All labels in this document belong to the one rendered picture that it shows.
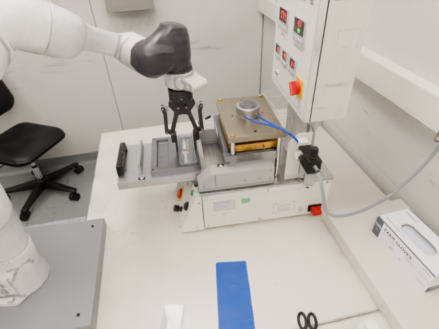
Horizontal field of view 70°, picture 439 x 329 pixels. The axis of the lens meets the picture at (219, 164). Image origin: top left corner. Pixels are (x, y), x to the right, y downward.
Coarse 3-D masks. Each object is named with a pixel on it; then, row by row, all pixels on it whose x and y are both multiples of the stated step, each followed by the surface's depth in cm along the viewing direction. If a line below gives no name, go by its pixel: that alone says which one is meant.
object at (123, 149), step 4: (120, 144) 112; (124, 144) 112; (120, 148) 110; (124, 148) 110; (120, 152) 108; (124, 152) 109; (120, 156) 106; (124, 156) 109; (120, 160) 104; (116, 164) 102; (120, 164) 102; (116, 168) 102; (120, 168) 102; (120, 172) 103
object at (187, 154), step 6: (180, 138) 114; (186, 138) 114; (192, 138) 114; (180, 144) 111; (186, 144) 111; (192, 144) 111; (180, 150) 108; (186, 150) 108; (192, 150) 108; (180, 156) 105; (186, 156) 105; (192, 156) 105; (180, 162) 103; (186, 162) 103
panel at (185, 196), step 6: (180, 186) 126; (186, 186) 117; (192, 186) 110; (186, 192) 116; (180, 198) 121; (186, 198) 114; (192, 198) 107; (180, 204) 119; (186, 210) 110; (180, 216) 115; (180, 222) 114
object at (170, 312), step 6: (168, 306) 88; (174, 306) 88; (180, 306) 88; (168, 312) 87; (174, 312) 87; (180, 312) 87; (162, 318) 86; (168, 318) 86; (174, 318) 86; (180, 318) 85; (162, 324) 84; (168, 324) 84; (174, 324) 84
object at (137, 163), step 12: (144, 144) 118; (132, 156) 113; (144, 156) 112; (132, 168) 107; (144, 168) 107; (204, 168) 105; (120, 180) 102; (132, 180) 102; (144, 180) 102; (156, 180) 103; (168, 180) 104; (180, 180) 104; (192, 180) 105
